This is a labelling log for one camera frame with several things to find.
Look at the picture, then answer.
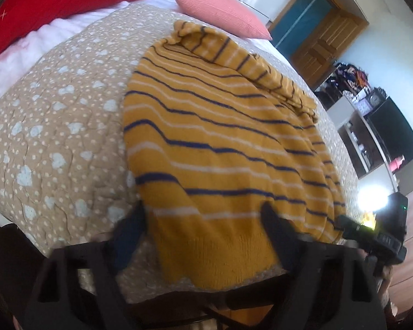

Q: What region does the red pillow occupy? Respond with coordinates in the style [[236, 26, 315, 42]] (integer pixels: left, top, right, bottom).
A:
[[0, 0, 163, 65]]

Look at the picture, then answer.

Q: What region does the black television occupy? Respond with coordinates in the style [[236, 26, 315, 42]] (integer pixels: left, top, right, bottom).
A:
[[365, 96, 413, 174]]

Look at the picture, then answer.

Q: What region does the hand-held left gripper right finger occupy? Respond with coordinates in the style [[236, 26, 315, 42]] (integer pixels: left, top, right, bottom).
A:
[[260, 202, 388, 330]]

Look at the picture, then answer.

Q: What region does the wooden door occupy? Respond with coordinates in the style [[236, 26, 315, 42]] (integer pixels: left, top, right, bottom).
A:
[[291, 9, 369, 90]]

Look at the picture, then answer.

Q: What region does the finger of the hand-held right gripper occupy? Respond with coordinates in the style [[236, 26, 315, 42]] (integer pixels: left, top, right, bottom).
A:
[[335, 215, 377, 244]]

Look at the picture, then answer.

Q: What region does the white shelf unit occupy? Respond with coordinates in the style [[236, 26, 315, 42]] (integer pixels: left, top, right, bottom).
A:
[[315, 91, 400, 179]]

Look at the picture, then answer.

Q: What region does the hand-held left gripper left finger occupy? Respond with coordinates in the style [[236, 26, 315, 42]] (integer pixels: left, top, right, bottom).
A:
[[22, 202, 148, 330]]

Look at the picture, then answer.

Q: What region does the pile of clothes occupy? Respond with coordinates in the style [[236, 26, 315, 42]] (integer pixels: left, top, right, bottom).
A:
[[332, 62, 370, 95]]

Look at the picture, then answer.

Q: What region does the beige heart-print quilt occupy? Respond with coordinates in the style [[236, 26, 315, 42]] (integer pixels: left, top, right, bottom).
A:
[[0, 2, 360, 305]]

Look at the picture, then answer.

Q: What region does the pink pillow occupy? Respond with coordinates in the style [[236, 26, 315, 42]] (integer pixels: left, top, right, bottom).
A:
[[175, 0, 273, 41]]

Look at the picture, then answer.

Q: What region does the yellow striped knit sweater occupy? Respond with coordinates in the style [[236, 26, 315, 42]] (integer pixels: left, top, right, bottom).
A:
[[123, 20, 346, 291]]

